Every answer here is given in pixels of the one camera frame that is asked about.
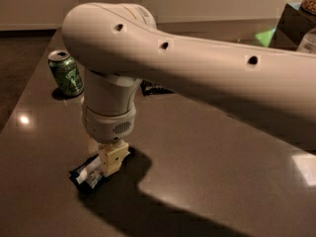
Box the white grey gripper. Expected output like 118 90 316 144
81 96 136 177

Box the green soda can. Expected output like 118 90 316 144
48 49 84 97

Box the brown textured container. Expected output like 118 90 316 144
301 0 316 15

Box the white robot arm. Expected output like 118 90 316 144
62 3 316 151

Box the black chocolate rxbar wrapper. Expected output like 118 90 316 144
140 80 173 96

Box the black box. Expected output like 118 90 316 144
270 3 316 50

